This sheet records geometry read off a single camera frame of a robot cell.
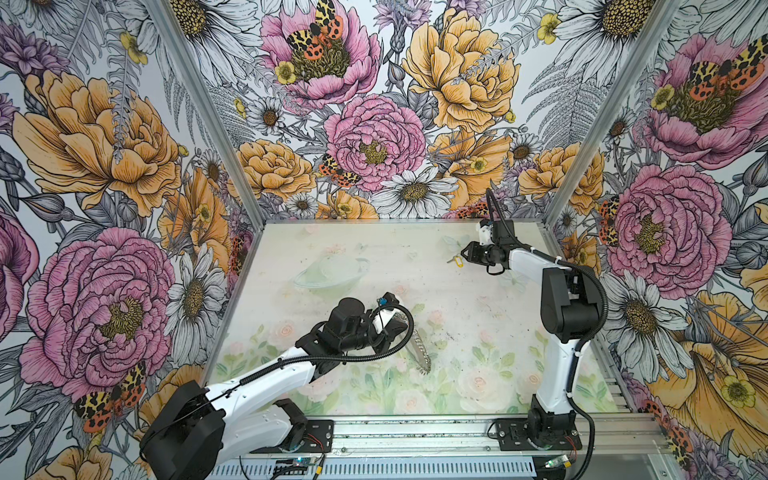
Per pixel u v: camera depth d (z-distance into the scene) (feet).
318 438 2.40
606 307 1.70
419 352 2.50
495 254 2.71
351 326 2.09
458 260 3.62
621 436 2.50
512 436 2.43
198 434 1.32
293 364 1.78
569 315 1.83
